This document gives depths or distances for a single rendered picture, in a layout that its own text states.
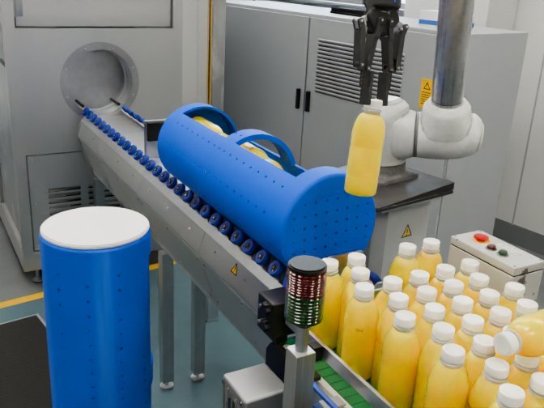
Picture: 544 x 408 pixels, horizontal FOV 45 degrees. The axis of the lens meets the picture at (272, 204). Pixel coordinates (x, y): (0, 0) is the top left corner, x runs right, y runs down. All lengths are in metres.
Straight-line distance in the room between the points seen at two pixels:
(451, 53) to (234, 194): 0.79
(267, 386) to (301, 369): 0.33
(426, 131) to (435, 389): 1.17
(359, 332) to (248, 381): 0.28
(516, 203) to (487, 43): 1.58
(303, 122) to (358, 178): 2.60
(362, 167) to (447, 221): 2.06
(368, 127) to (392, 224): 0.87
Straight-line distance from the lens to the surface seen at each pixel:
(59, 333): 1.81
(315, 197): 1.58
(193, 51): 7.36
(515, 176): 4.60
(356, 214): 1.67
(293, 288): 1.04
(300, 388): 1.14
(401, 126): 2.20
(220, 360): 3.07
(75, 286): 1.71
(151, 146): 2.74
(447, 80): 2.12
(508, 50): 3.49
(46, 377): 2.78
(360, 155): 1.40
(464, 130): 2.19
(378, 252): 2.24
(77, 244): 1.67
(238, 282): 1.85
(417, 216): 2.31
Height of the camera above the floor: 1.70
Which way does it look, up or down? 20 degrees down
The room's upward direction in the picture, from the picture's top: 3 degrees clockwise
